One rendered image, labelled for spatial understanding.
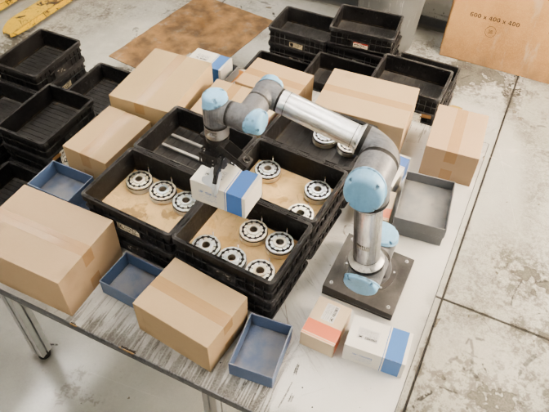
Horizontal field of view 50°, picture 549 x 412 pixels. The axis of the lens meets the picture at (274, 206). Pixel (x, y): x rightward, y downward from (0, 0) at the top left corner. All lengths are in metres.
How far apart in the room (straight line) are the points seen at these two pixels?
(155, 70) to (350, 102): 0.90
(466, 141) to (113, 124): 1.48
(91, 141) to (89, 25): 2.56
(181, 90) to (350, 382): 1.44
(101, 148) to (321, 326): 1.15
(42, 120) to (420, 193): 1.96
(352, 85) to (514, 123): 1.76
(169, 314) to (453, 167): 1.33
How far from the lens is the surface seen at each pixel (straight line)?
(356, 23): 3.96
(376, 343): 1.97
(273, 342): 2.04
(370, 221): 1.71
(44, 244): 2.15
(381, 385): 2.01
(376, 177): 1.59
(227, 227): 2.16
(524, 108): 4.40
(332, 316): 2.02
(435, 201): 2.45
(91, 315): 2.17
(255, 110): 1.67
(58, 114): 3.33
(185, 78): 2.74
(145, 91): 2.68
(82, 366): 2.90
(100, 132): 2.57
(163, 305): 1.95
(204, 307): 1.93
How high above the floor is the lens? 2.48
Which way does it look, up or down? 48 degrees down
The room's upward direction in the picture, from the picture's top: 2 degrees clockwise
